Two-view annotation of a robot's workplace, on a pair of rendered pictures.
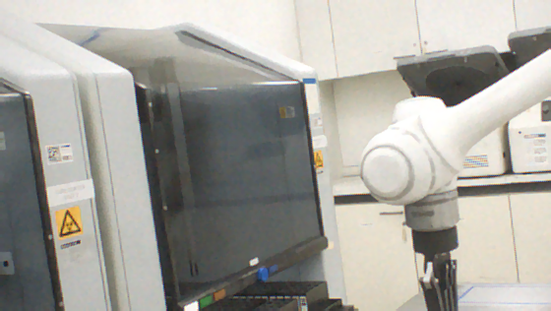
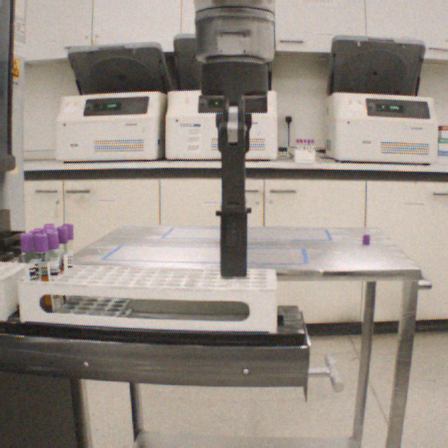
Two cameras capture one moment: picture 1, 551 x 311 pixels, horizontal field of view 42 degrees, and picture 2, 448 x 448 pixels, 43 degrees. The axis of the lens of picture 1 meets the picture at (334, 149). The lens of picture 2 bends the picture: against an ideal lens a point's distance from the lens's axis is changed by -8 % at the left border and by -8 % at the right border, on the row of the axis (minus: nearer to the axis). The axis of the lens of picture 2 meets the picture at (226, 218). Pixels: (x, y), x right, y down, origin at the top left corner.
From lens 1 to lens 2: 65 cm
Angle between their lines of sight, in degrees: 25
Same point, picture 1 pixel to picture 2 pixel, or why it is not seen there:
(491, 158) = (147, 143)
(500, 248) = not seen: hidden behind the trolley
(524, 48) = (186, 50)
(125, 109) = not seen: outside the picture
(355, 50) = (30, 38)
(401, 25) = (77, 19)
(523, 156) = (178, 144)
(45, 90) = not seen: outside the picture
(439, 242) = (250, 77)
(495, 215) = (145, 198)
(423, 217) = (233, 37)
